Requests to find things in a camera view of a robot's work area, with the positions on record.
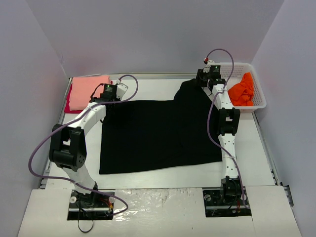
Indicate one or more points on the folded pink t-shirt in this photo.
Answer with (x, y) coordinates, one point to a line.
(84, 93)

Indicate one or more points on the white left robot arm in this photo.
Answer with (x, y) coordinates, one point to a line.
(68, 146)

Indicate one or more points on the folded red t-shirt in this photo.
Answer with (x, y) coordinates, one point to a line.
(67, 108)

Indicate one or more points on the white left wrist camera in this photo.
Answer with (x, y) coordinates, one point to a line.
(121, 89)

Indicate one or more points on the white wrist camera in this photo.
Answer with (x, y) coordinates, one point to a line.
(121, 89)
(208, 63)

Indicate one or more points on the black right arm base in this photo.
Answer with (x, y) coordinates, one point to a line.
(216, 205)

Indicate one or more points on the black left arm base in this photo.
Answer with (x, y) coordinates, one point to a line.
(90, 207)

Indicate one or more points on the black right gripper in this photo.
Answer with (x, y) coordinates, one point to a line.
(201, 80)

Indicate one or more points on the white plastic basket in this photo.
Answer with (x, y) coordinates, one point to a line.
(240, 69)

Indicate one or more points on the orange t-shirt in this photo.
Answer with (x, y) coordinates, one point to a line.
(241, 94)

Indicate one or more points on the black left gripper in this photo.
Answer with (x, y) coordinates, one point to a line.
(107, 105)

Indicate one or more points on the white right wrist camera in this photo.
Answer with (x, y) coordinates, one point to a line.
(208, 63)

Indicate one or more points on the black t-shirt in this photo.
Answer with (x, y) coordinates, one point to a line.
(149, 135)

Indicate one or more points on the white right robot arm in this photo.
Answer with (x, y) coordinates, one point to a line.
(228, 121)

